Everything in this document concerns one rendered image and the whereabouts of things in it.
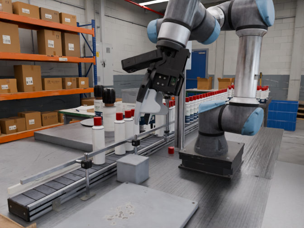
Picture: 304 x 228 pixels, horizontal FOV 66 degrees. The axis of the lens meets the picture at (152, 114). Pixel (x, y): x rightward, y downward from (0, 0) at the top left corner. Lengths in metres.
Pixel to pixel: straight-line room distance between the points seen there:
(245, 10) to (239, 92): 0.31
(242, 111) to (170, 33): 0.50
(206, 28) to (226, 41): 8.46
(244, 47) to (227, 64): 8.05
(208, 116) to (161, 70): 0.51
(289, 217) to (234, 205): 0.16
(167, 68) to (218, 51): 8.58
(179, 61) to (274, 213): 0.58
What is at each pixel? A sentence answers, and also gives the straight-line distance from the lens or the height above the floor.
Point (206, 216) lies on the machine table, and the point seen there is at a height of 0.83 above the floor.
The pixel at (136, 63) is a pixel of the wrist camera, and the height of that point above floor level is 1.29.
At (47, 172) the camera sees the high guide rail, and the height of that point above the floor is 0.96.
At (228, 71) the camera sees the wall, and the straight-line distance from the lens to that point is 9.03.
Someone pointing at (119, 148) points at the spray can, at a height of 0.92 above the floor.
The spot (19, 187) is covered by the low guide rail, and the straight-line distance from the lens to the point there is 0.90.
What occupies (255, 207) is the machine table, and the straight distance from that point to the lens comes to 0.91.
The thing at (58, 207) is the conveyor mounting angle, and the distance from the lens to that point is 0.89.
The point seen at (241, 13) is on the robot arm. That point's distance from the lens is 1.03.
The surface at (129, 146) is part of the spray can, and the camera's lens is 1.19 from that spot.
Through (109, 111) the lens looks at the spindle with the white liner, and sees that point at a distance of 1.45.
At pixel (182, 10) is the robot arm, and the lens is 0.60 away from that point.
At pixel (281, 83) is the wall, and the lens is 8.76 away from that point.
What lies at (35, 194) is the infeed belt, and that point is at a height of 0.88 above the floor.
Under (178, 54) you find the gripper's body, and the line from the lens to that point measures 0.58.
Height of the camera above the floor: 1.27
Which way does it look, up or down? 10 degrees down
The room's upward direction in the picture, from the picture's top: straight up
